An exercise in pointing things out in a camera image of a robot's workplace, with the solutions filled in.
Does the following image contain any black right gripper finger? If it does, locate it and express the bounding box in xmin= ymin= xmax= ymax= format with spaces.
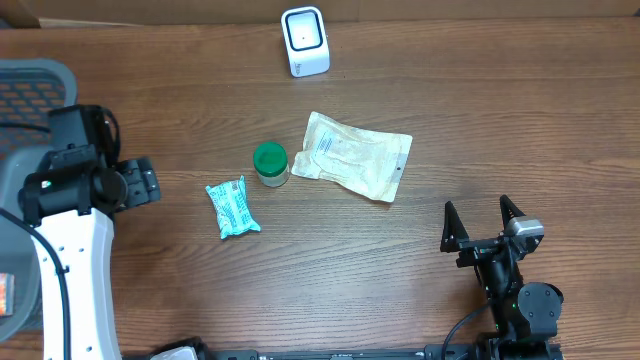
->
xmin=499 ymin=194 xmax=525 ymax=233
xmin=442 ymin=201 xmax=469 ymax=241

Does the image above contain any teal tissue packet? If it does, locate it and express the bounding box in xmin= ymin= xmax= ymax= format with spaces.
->
xmin=205 ymin=176 xmax=261 ymax=240

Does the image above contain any beige plastic pouch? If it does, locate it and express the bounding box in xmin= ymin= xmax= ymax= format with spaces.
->
xmin=292 ymin=112 xmax=413 ymax=203

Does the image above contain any green lid jar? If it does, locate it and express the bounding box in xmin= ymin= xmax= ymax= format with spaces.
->
xmin=253 ymin=142 xmax=290 ymax=187

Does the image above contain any orange snack packet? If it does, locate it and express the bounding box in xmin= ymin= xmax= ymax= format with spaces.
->
xmin=0 ymin=273 xmax=15 ymax=317

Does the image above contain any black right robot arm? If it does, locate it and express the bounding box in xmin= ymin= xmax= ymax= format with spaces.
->
xmin=436 ymin=195 xmax=564 ymax=360

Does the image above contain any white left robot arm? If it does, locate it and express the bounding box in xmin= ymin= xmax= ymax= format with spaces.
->
xmin=19 ymin=105 xmax=161 ymax=359

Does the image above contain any white barcode scanner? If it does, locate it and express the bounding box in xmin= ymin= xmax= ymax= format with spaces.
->
xmin=281 ymin=6 xmax=331 ymax=78

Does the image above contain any grey plastic mesh basket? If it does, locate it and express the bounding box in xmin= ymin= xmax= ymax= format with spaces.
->
xmin=1 ymin=59 xmax=77 ymax=342

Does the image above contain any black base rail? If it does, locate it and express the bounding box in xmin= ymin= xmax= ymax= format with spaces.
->
xmin=124 ymin=337 xmax=565 ymax=360

